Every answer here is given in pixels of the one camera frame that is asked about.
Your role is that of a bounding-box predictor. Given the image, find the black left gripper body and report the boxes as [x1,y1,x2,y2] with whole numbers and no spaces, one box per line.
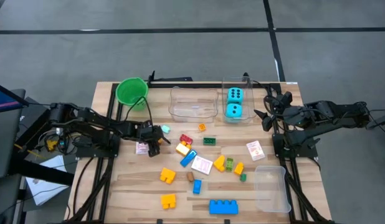
[135,120,164,144]

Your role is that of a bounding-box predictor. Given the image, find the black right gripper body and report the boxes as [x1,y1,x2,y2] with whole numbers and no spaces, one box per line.
[270,105,305,127]

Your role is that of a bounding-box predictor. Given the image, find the red patterned card deck box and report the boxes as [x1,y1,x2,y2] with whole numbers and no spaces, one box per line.
[135,141,150,156]

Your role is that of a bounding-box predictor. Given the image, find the yellow and orange toy brick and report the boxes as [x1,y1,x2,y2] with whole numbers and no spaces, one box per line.
[175,141,192,157]

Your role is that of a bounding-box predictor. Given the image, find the red toy brick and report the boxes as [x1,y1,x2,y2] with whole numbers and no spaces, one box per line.
[179,134,194,146]

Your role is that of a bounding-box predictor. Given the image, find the picture card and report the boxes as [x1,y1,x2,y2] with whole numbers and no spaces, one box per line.
[245,140,266,162]
[191,155,214,175]

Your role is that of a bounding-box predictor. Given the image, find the large yellow toy block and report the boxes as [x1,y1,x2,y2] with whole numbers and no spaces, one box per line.
[159,167,177,185]
[160,194,177,210]

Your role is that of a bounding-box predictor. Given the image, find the long blue brick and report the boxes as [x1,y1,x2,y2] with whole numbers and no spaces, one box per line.
[179,149,199,168]

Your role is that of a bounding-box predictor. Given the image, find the tall clear plastic bin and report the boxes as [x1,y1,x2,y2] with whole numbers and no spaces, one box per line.
[221,76,258,124]

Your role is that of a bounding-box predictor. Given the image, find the teal green toy block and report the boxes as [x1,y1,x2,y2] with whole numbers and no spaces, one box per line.
[226,103,244,123]

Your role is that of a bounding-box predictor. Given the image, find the teal foam die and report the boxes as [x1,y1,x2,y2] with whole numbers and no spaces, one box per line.
[227,87,244,105]

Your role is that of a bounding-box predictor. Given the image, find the wide clear plastic bin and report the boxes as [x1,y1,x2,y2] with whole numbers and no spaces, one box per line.
[168,86,219,123]

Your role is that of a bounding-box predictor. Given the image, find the green monster face bucket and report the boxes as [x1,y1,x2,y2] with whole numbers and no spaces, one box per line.
[115,77,149,112]

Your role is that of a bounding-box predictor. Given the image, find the frosted clear plastic bin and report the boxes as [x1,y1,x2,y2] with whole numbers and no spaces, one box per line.
[254,165,292,213]

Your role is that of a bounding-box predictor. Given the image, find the large blue toy block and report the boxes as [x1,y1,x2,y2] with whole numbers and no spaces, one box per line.
[209,199,239,215]

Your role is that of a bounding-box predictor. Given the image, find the grey floor device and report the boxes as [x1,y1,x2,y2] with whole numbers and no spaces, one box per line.
[364,112,385,131]

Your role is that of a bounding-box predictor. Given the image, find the white paper sheets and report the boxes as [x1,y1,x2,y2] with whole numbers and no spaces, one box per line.
[25,154,70,207]

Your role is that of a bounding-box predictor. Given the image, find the black computer case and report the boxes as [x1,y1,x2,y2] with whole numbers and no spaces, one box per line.
[17,96,61,147]

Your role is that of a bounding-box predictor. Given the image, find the blue screen monitor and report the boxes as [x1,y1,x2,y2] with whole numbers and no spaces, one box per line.
[0,80,30,114]

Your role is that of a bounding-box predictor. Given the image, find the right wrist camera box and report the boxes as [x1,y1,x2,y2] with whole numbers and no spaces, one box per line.
[275,91,293,108]

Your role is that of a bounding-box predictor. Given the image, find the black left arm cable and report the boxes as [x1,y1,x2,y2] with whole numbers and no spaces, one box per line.
[125,95,154,127]

